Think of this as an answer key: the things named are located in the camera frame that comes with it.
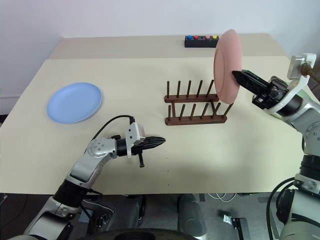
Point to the pink round button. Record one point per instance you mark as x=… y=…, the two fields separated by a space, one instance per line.
x=207 y=37

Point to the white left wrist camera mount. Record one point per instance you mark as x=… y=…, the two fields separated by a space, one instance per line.
x=133 y=137

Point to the wooden dish rack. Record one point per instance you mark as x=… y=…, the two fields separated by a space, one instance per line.
x=195 y=121

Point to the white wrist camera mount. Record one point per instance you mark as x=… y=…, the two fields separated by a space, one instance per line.
x=133 y=137
x=298 y=65

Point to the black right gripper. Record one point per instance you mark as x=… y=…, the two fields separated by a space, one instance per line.
x=271 y=93

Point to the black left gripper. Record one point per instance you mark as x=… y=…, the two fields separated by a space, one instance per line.
x=139 y=149

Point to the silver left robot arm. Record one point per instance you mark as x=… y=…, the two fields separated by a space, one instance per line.
x=97 y=150

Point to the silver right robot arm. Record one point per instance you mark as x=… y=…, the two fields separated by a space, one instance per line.
x=308 y=117

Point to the blue plate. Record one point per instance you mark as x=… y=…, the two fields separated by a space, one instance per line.
x=75 y=102

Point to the pink plate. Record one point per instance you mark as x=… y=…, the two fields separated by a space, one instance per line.
x=226 y=65

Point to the black button box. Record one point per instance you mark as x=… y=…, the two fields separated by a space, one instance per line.
x=200 y=43

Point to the red round button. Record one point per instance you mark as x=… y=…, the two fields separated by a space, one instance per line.
x=196 y=37

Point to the metal floor bracket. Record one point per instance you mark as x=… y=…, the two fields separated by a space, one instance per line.
x=235 y=221

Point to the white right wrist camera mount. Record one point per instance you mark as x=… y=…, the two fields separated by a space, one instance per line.
x=298 y=65

